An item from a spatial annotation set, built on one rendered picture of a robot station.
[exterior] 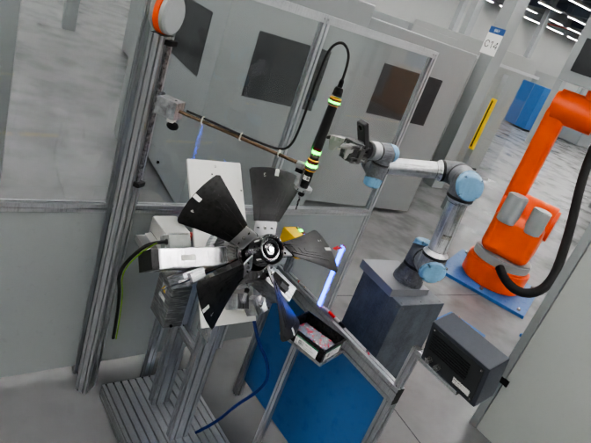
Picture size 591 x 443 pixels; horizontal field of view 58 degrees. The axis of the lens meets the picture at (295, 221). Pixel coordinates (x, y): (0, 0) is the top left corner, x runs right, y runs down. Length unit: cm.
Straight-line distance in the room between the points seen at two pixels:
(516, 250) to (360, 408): 363
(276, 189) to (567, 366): 206
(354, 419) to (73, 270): 144
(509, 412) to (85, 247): 265
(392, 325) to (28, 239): 166
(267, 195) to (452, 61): 461
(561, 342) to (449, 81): 386
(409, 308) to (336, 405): 56
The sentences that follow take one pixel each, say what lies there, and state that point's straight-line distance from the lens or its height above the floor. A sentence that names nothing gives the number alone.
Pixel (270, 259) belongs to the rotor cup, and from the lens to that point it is 202.
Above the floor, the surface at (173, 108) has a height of 156.
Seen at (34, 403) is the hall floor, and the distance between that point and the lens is 295.
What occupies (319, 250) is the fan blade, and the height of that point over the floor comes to 119.
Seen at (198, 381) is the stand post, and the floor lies 44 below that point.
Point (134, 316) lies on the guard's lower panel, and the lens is 298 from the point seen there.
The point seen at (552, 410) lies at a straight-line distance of 358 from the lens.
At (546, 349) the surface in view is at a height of 74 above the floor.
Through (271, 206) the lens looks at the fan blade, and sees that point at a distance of 212.
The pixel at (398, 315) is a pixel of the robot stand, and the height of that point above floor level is 95.
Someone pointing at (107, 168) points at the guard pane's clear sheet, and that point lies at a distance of 247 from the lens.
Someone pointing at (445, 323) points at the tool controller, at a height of 124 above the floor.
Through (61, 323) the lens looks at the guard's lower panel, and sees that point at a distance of 285.
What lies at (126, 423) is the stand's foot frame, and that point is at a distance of 279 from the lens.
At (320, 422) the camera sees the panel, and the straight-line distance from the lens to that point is 265.
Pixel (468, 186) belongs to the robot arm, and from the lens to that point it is 231.
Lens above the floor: 211
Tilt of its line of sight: 22 degrees down
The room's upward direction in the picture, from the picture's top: 20 degrees clockwise
